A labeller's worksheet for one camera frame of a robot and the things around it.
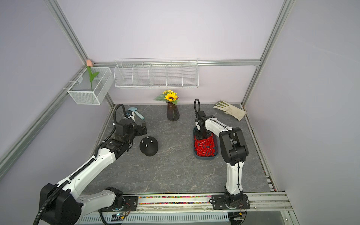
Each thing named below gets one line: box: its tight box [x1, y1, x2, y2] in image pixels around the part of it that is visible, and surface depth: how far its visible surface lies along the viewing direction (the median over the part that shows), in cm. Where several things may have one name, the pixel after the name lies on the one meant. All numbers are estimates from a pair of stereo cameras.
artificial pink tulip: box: [86, 59, 100, 92], surface depth 92 cm
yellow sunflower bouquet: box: [152, 89, 180, 105], surface depth 93 cm
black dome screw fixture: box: [139, 135, 159, 157], surface depth 89 cm
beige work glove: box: [213, 100, 247, 121], surface depth 118 cm
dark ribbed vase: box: [165, 101, 180, 122], surface depth 111 cm
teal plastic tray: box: [193, 126, 219, 160], surface depth 95 cm
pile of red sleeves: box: [194, 132, 216, 158], surface depth 96 cm
